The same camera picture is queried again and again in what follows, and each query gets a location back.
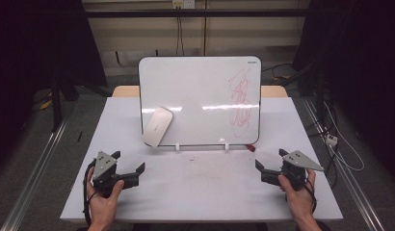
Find white whiteboard with black frame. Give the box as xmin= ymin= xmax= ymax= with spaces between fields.
xmin=138 ymin=56 xmax=262 ymax=148

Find silver metal floor rail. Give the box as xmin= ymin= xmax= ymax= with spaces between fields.
xmin=300 ymin=95 xmax=387 ymax=231
xmin=0 ymin=105 xmax=76 ymax=231

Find person's left hand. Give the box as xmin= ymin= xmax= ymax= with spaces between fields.
xmin=86 ymin=167 xmax=125 ymax=226

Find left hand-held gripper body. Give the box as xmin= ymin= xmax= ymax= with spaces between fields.
xmin=91 ymin=150 xmax=141 ymax=198

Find white whiteboard eraser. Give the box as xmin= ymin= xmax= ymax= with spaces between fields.
xmin=142 ymin=106 xmax=174 ymax=148

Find wooden table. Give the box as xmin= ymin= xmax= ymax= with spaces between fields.
xmin=111 ymin=85 xmax=289 ymax=98

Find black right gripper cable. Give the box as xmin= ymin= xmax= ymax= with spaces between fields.
xmin=291 ymin=172 xmax=318 ymax=215

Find white cable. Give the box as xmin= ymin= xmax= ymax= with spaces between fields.
xmin=323 ymin=101 xmax=366 ymax=172

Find white table cover sheet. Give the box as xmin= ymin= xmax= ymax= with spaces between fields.
xmin=60 ymin=95 xmax=344 ymax=224

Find white power adapter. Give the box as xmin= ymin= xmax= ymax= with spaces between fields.
xmin=325 ymin=133 xmax=339 ymax=147

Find black horizontal metal bar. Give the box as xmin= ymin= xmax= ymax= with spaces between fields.
xmin=84 ymin=9 xmax=310 ymax=18

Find black metal stand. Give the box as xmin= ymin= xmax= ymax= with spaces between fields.
xmin=49 ymin=71 xmax=113 ymax=133

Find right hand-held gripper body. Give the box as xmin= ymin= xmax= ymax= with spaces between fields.
xmin=260 ymin=150 xmax=326 ymax=193

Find white wall outlet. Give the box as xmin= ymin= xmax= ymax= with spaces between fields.
xmin=171 ymin=0 xmax=197 ymax=10

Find black curtain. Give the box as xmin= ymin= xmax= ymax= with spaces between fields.
xmin=291 ymin=0 xmax=395 ymax=184
xmin=0 ymin=0 xmax=108 ymax=174

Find black hanging cable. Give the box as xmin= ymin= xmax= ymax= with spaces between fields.
xmin=175 ymin=16 xmax=184 ymax=56

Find person's right hand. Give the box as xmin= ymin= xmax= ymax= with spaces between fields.
xmin=277 ymin=168 xmax=318 ymax=223

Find black floor cables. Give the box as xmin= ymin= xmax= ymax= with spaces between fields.
xmin=305 ymin=92 xmax=341 ymax=191

